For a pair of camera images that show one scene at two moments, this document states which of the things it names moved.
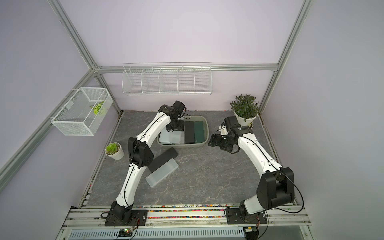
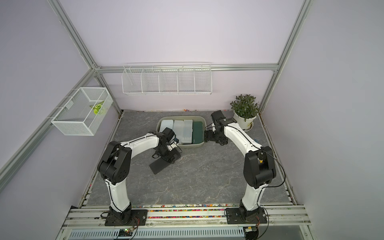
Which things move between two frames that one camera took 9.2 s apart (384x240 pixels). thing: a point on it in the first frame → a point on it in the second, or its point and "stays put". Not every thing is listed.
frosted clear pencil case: (162, 172) → (187, 131)
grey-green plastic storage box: (188, 118) stays put
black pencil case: (162, 157) stays put
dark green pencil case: (199, 132) stays put
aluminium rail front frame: (189, 223) stays put
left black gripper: (180, 128) → (170, 156)
